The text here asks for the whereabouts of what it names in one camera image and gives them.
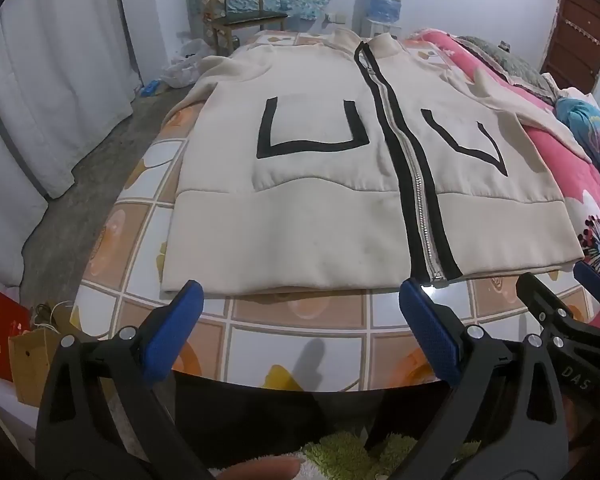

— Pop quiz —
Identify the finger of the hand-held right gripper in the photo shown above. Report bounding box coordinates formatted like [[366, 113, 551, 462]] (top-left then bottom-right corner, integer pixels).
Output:
[[574, 261, 600, 333], [516, 272, 588, 342]]

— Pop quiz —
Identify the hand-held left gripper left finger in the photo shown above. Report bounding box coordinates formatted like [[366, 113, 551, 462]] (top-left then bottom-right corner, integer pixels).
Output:
[[35, 280, 216, 480]]

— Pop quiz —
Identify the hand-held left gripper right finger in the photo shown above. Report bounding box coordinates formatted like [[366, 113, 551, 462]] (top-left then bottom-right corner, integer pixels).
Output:
[[365, 279, 568, 480]]

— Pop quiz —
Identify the cream zip jacket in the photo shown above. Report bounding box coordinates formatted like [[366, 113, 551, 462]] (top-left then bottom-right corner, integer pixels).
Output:
[[160, 27, 593, 296]]

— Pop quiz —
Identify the person's left hand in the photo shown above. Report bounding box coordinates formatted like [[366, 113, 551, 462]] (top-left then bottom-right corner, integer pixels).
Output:
[[215, 456, 306, 480]]

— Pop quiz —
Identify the pink floral blanket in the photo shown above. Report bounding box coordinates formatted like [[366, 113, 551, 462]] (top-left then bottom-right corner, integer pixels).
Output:
[[405, 27, 600, 291]]

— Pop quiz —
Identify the tile patterned bed sheet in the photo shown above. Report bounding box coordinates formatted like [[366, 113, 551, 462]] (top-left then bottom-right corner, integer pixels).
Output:
[[77, 30, 600, 393]]

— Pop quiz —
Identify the brown paper bag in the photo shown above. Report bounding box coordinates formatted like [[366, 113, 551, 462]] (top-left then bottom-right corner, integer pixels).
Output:
[[7, 302, 76, 408]]

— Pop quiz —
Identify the green fleece clothing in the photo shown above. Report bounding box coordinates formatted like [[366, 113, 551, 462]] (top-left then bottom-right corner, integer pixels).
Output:
[[300, 432, 466, 480]]

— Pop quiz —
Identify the blue floral cloth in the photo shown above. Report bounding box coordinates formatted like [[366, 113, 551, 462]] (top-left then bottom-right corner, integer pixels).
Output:
[[555, 96, 600, 181]]

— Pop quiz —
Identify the red gift bag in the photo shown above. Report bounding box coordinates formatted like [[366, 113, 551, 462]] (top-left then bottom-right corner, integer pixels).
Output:
[[0, 287, 33, 383]]

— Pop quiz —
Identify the white cloth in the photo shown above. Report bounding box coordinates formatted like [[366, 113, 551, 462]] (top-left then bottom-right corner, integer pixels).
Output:
[[542, 72, 597, 97]]

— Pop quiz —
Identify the green fringed pillow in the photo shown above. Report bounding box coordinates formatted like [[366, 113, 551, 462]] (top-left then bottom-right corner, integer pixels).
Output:
[[455, 36, 556, 106]]

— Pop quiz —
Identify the brown wooden door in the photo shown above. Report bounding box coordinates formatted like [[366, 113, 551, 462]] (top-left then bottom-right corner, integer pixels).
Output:
[[540, 0, 600, 96]]

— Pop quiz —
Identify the white curtain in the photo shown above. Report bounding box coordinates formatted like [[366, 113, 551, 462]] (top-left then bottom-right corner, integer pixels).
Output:
[[0, 0, 143, 286]]

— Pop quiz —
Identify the white plastic bag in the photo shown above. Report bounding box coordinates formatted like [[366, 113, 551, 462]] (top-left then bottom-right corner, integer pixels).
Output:
[[161, 37, 216, 88]]

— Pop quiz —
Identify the white water dispenser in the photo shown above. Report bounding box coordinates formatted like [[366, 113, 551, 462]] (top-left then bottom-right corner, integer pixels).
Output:
[[362, 17, 403, 41]]

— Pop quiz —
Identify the wooden chair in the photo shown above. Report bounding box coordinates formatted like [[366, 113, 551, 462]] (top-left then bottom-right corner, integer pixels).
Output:
[[200, 0, 288, 53]]

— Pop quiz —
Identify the blue water bottle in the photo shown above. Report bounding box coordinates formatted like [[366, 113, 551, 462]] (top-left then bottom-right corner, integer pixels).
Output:
[[369, 0, 405, 23]]

